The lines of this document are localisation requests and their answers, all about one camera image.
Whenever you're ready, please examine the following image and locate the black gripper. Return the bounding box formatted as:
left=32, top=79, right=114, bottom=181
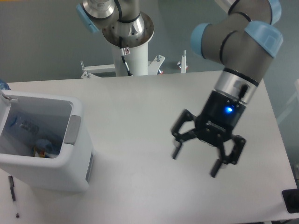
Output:
left=171, top=90, right=247, bottom=178

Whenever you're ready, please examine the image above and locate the white frame at right edge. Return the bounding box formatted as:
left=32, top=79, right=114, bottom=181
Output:
left=276, top=79, right=299, bottom=125

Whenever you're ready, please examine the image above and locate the colourful snack packaging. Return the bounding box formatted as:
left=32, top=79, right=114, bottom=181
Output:
left=32, top=146, right=46, bottom=158

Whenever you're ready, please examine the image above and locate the black device at table edge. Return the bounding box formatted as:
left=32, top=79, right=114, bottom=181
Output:
left=282, top=189, right=299, bottom=214

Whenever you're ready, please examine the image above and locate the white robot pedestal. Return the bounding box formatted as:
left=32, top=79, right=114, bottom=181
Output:
left=80, top=11, right=190, bottom=79

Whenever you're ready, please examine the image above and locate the white trash can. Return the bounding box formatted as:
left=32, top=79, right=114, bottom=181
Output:
left=0, top=90, right=94, bottom=192

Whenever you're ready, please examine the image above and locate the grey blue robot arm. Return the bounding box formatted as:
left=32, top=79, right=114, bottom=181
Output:
left=76, top=0, right=283, bottom=177

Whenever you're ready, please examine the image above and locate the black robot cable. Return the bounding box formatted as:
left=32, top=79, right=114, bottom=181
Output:
left=118, top=36, right=134, bottom=77

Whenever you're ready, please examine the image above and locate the clear plastic water bottle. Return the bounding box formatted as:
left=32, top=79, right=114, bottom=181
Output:
left=5, top=112, right=63, bottom=156

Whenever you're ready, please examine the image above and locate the black pen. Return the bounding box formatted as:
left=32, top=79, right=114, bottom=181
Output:
left=8, top=175, right=20, bottom=218

